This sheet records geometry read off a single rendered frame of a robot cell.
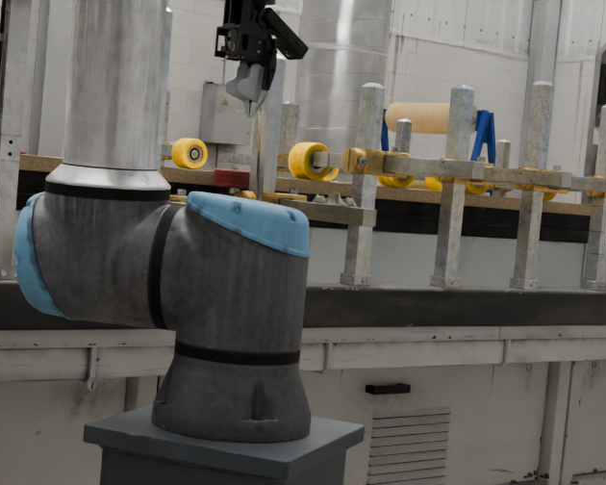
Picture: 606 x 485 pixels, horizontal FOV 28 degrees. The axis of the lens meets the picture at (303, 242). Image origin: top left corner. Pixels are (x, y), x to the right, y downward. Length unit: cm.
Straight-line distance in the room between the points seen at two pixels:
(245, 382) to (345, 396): 138
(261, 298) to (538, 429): 195
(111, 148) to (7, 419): 98
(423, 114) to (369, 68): 340
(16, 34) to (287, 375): 81
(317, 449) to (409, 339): 116
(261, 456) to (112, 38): 50
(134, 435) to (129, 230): 23
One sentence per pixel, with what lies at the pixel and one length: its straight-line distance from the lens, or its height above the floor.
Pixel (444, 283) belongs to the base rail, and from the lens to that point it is 254.
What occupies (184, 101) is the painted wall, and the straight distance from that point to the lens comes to 1061.
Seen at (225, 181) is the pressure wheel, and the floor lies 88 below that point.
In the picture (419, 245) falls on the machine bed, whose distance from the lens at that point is 279.
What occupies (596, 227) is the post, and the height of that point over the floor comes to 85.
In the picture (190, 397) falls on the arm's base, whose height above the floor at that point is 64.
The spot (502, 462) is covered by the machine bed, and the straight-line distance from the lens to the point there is 317.
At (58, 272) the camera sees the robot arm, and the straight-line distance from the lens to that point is 143.
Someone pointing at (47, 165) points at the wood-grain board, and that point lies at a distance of 222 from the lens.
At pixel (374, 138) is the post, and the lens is 239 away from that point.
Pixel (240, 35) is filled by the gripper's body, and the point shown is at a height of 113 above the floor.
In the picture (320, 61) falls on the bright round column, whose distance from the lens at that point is 636.
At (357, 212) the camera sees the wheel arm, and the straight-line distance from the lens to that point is 206.
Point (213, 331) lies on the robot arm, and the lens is 138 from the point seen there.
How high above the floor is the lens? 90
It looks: 3 degrees down
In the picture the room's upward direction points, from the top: 5 degrees clockwise
